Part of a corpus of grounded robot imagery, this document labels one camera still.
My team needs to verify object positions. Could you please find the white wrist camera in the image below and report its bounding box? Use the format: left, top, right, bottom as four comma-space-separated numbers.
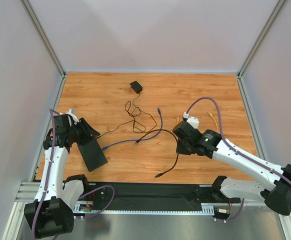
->
59, 108, 79, 126
182, 112, 200, 129

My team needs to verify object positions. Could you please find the thin black adapter cord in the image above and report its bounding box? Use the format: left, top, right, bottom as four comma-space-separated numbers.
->
96, 92, 158, 140

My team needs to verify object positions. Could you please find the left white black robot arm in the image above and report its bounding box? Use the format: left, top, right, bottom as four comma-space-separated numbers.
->
24, 109, 107, 239

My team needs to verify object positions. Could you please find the black power adapter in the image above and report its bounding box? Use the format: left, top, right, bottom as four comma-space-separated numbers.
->
130, 80, 143, 94

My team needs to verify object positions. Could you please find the right aluminium frame post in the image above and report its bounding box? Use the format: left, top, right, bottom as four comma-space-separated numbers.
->
236, 0, 288, 79

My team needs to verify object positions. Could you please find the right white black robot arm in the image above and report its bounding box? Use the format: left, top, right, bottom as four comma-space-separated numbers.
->
172, 121, 291, 216

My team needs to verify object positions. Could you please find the left aluminium frame post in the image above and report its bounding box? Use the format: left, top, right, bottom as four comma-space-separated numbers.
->
20, 0, 66, 77

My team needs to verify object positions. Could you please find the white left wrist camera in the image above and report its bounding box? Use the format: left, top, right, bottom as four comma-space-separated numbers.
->
59, 108, 79, 126

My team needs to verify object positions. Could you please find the front aluminium frame rail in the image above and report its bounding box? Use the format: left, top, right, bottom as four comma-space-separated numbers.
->
15, 184, 290, 207

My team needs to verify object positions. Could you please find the black network switch box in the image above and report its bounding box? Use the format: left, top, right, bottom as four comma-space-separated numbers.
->
77, 138, 108, 172

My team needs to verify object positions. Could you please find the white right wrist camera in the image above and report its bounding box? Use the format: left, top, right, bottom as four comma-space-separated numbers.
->
182, 112, 200, 129

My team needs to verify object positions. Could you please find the blue ethernet cable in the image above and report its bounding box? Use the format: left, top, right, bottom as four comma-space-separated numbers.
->
101, 107, 164, 151

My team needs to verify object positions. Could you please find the black ethernet cable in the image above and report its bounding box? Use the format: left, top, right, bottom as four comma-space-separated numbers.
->
133, 129, 180, 179

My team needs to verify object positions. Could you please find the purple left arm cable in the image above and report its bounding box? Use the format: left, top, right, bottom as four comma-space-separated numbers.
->
30, 107, 116, 238

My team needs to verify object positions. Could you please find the yellow ethernet cable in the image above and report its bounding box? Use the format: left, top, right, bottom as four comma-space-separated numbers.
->
176, 111, 219, 134

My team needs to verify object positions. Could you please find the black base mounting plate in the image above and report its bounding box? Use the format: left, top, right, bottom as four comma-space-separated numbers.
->
81, 182, 241, 211

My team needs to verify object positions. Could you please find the grey slotted cable duct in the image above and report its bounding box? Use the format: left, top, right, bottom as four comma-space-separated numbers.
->
73, 203, 215, 216

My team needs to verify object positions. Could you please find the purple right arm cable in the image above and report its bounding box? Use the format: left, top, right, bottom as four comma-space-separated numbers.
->
185, 96, 291, 224

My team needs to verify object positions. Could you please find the aluminium frame post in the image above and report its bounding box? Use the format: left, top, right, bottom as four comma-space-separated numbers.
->
20, 0, 66, 77
236, 0, 288, 79

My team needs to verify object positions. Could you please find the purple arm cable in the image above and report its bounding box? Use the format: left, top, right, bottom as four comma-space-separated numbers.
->
185, 96, 291, 224
30, 107, 116, 238

